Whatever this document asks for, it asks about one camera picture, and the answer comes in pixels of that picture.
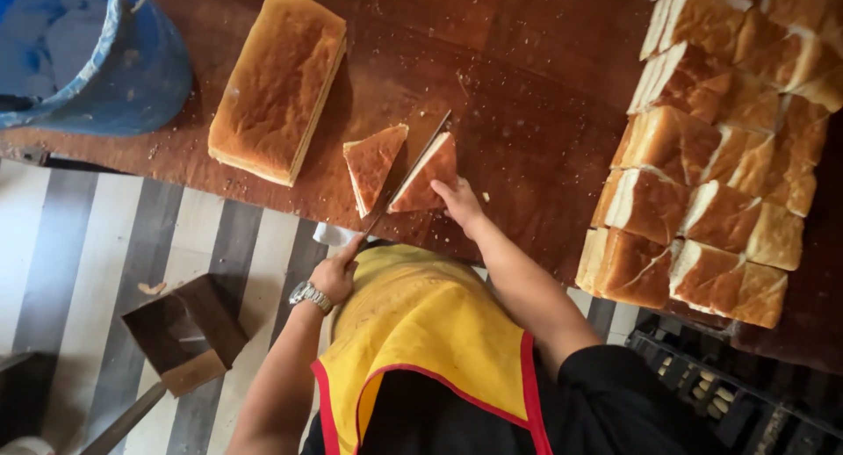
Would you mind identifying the person's left hand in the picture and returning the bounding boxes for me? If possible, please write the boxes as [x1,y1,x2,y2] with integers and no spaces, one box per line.
[308,234,365,305]

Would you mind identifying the person's right hand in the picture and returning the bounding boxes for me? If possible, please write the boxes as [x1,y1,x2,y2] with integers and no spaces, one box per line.
[431,176,488,238]

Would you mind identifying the long bread knife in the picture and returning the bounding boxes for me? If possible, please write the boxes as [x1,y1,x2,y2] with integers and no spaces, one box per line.
[354,109,453,253]

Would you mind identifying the triangular cut bread piece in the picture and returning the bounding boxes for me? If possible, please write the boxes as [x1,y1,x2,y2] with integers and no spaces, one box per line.
[386,131,458,215]
[342,123,410,219]

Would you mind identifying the white cloth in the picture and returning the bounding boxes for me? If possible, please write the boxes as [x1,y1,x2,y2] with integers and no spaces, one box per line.
[312,222,362,249]

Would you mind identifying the silver wristwatch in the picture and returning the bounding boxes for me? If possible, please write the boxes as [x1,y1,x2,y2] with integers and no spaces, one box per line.
[288,280,335,317]

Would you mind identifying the yellow apron with red trim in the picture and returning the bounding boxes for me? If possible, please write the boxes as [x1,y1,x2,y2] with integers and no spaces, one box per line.
[310,243,555,455]

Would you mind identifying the whole rectangular bread loaf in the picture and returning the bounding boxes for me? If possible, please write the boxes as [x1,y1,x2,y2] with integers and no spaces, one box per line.
[207,0,348,188]

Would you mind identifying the blue plastic bucket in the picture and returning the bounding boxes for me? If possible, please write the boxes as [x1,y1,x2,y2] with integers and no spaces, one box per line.
[0,0,194,137]

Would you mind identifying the grey metal bar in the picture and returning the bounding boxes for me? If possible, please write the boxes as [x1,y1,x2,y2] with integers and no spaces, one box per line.
[78,380,168,455]

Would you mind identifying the black shirt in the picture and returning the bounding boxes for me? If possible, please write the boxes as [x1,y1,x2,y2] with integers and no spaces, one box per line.
[301,344,732,455]

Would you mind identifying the dark metal object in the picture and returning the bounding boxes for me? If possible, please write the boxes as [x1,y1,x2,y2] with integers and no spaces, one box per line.
[0,351,59,446]

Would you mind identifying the pile of cut bread pieces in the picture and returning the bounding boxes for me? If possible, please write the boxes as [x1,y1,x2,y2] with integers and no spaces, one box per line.
[574,0,843,330]

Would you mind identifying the black plastic crate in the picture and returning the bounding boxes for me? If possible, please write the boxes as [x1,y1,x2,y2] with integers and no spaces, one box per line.
[624,312,843,455]

